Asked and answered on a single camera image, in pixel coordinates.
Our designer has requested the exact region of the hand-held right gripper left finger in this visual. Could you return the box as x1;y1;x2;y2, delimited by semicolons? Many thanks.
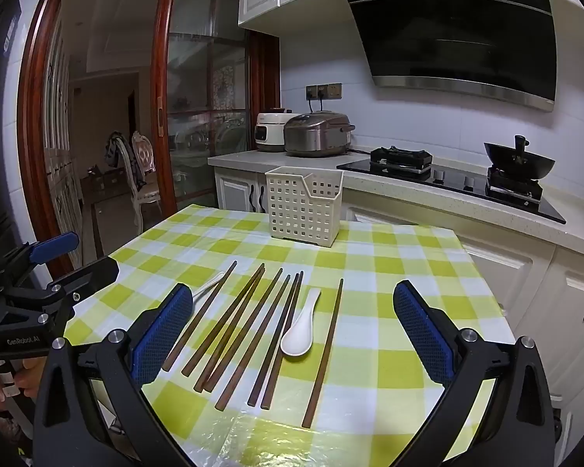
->
33;282;195;467

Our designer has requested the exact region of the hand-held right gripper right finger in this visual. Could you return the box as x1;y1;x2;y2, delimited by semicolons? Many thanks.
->
392;279;558;467

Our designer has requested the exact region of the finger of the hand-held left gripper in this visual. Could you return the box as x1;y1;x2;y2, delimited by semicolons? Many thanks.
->
2;256;121;328
7;232;81;279

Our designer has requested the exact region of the white ceramic spoon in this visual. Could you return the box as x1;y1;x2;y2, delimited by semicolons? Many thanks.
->
192;272;225;302
280;288;322;357

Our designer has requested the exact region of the white plastic utensil basket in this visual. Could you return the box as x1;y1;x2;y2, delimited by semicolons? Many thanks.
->
265;166;345;249

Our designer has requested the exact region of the person's left hand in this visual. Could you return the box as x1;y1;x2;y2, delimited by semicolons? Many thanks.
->
0;356;47;416

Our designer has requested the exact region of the white panelled cabinet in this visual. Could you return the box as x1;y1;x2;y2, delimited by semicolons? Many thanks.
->
41;19;86;273

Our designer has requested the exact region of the brown wooden table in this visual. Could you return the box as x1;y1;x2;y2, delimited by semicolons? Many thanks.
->
80;165;132;215

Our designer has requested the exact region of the green white checked tablecloth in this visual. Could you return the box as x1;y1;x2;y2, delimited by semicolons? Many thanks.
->
63;203;517;467

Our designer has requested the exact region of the dark garment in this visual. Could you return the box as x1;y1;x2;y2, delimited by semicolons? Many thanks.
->
102;131;127;169

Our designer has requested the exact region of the white carved dining chair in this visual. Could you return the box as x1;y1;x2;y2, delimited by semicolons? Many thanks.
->
114;130;164;233

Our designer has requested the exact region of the black glass gas cooktop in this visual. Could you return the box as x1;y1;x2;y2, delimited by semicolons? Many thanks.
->
337;148;568;225

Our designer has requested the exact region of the black burner grate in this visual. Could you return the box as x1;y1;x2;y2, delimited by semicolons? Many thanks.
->
484;168;543;205
370;146;434;176

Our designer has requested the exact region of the black wok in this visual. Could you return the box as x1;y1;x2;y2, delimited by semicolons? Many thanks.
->
484;135;556;181

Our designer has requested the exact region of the wooden framed glass sliding door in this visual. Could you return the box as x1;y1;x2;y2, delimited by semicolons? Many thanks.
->
151;0;280;219

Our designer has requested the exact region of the silver rice cooker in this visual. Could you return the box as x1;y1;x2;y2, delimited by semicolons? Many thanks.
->
283;112;356;158

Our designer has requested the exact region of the white rice cooker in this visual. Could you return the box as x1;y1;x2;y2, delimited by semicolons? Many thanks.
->
254;107;303;153

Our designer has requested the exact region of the black range hood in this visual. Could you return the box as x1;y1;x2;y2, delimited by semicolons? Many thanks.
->
333;0;558;112

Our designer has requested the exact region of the dark wooden door frame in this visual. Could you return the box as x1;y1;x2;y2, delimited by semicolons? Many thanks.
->
17;0;244;278

